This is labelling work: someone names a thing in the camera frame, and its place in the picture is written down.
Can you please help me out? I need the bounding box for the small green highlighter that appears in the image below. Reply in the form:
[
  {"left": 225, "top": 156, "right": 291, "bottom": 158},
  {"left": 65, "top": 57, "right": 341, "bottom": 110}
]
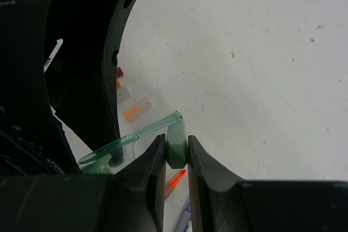
[{"left": 166, "top": 116, "right": 188, "bottom": 170}]

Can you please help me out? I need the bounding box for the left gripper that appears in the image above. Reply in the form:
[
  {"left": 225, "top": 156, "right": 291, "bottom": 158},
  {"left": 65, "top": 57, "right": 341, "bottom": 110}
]
[{"left": 1, "top": 0, "right": 136, "bottom": 175}]

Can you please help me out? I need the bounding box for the purple grey marker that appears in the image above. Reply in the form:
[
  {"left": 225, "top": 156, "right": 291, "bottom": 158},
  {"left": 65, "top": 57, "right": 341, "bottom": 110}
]
[{"left": 173, "top": 199, "right": 191, "bottom": 232}]

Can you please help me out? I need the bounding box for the clear purple marker cap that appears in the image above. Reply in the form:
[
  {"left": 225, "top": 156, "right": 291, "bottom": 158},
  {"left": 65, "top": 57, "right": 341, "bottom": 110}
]
[{"left": 117, "top": 86, "right": 131, "bottom": 103}]

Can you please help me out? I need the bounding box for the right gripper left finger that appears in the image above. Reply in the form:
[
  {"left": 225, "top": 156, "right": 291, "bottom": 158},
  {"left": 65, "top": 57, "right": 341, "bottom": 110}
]
[{"left": 1, "top": 134, "right": 165, "bottom": 231}]

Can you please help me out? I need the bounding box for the clear orange marker cap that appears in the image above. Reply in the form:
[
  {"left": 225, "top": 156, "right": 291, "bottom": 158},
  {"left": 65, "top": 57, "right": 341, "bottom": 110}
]
[{"left": 122, "top": 97, "right": 152, "bottom": 122}]

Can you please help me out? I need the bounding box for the brown marker cap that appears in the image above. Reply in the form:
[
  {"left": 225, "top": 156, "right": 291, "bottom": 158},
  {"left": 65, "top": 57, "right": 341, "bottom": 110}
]
[{"left": 116, "top": 67, "right": 124, "bottom": 78}]

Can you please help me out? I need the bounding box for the neon orange tip marker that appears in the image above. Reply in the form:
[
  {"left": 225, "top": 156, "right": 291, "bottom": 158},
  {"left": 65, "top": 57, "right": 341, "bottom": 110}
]
[{"left": 164, "top": 169, "right": 186, "bottom": 200}]

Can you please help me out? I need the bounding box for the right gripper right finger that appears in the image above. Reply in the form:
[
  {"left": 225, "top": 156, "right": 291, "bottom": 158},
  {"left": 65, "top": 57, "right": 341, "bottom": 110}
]
[{"left": 188, "top": 135, "right": 347, "bottom": 231}]

